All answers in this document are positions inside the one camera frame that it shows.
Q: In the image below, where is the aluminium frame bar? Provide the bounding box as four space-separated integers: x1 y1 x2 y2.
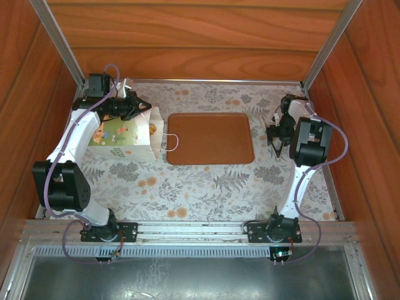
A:
124 78 304 87

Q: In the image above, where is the white printed paper bag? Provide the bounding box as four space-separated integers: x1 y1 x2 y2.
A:
86 104 181 162

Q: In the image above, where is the shiny metal sheet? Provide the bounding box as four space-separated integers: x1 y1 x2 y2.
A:
20 249 360 300

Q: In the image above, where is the circuit board with green light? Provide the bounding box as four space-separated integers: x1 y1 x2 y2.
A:
270 246 295 266

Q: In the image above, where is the floral patterned tablecloth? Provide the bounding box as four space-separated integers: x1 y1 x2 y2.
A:
39 81 344 221

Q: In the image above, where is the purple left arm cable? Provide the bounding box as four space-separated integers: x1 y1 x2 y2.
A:
42 64 123 266

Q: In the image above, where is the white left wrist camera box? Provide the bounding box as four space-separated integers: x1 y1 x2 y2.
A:
117 77 134 98

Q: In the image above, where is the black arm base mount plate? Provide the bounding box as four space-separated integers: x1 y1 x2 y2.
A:
80 220 139 243
246 221 303 244

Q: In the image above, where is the aluminium side rail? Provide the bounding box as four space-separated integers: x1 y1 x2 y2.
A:
301 87 346 220

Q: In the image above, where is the aluminium mounting rail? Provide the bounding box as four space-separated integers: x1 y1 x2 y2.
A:
19 218 359 246

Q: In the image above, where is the brown rectangular tray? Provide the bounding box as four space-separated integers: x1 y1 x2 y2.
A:
166 112 256 166

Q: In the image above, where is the aluminium frame post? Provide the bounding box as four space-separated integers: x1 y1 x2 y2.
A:
299 0 366 91
29 0 88 89

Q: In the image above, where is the grey slotted cable duct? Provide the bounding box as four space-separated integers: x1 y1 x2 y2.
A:
33 245 273 259

